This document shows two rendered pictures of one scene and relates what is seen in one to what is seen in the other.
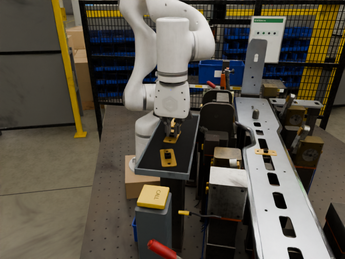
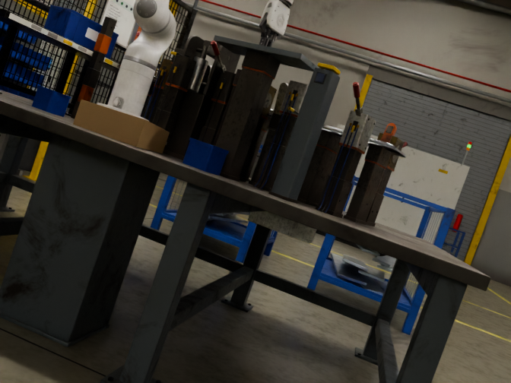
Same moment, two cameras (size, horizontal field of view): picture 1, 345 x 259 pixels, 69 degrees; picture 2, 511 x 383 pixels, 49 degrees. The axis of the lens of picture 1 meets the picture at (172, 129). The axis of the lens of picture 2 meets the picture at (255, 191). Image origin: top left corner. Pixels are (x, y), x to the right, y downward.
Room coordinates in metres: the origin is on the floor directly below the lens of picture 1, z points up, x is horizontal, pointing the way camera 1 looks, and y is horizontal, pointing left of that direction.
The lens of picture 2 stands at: (-0.14, 1.83, 0.77)
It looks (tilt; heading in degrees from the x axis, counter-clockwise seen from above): 2 degrees down; 290
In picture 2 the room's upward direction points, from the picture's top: 19 degrees clockwise
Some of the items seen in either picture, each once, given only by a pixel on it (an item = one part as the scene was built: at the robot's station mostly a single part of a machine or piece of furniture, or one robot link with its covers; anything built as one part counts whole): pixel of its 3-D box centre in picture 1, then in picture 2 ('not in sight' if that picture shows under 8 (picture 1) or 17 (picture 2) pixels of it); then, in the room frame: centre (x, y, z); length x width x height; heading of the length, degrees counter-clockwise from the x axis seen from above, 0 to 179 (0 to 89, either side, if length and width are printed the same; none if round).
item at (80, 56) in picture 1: (76, 69); not in sight; (4.26, 1.63, 0.52); 1.20 x 0.80 x 1.05; 14
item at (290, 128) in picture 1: (289, 153); not in sight; (1.09, -0.60, 0.84); 0.10 x 0.05 x 0.29; 80
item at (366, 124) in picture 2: not in sight; (344, 164); (0.30, -0.09, 0.88); 0.12 x 0.07 x 0.36; 80
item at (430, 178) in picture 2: not in sight; (387, 186); (1.37, -8.56, 1.22); 2.40 x 0.54 x 2.45; 10
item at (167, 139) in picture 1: (172, 134); not in sight; (0.69, 0.00, 1.17); 0.08 x 0.04 x 0.01; 166
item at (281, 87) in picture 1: (217, 82); (74, 48); (1.77, -0.33, 1.02); 0.90 x 0.22 x 0.03; 80
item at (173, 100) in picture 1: (172, 96); (275, 15); (0.69, 0.00, 1.29); 0.10 x 0.07 x 0.11; 76
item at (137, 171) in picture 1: (173, 139); (265, 53); (0.68, 0.00, 1.16); 0.37 x 0.14 x 0.02; 170
